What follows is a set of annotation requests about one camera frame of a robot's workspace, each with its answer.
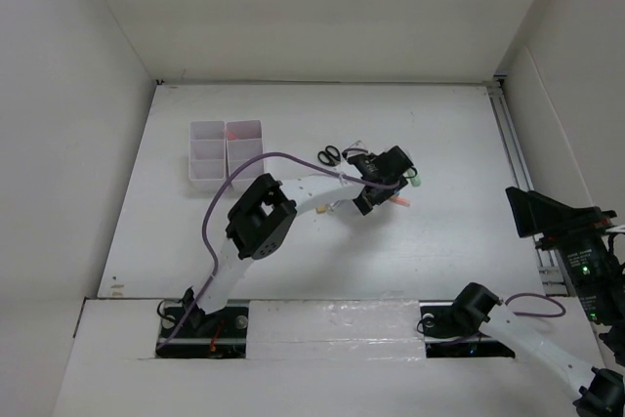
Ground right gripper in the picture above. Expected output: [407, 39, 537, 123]
[505, 182, 620, 318]

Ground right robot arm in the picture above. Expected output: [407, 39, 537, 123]
[450, 188, 624, 416]

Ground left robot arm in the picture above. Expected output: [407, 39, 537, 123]
[179, 146, 419, 336]

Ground clear glue bottle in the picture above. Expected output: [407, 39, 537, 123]
[326, 200, 344, 213]

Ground green highlighter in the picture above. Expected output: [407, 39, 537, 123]
[405, 165, 421, 188]

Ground white right organizer bin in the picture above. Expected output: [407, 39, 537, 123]
[226, 120, 265, 192]

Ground white organizer bin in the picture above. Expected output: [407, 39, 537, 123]
[188, 121, 227, 192]
[226, 120, 265, 192]

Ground white left organizer bin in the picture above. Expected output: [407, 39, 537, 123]
[188, 121, 227, 192]

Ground black handled scissors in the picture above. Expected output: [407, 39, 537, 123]
[317, 145, 342, 167]

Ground aluminium side rail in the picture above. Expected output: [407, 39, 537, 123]
[485, 75, 571, 296]

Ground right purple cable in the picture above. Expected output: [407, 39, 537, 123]
[505, 293, 568, 317]

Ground purple cable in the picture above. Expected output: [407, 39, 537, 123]
[505, 293, 568, 317]
[155, 141, 406, 353]

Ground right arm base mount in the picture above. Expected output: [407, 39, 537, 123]
[416, 303, 516, 358]

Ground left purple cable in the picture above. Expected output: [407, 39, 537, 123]
[155, 141, 406, 353]

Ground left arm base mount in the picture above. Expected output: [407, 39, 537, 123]
[155, 301, 249, 359]

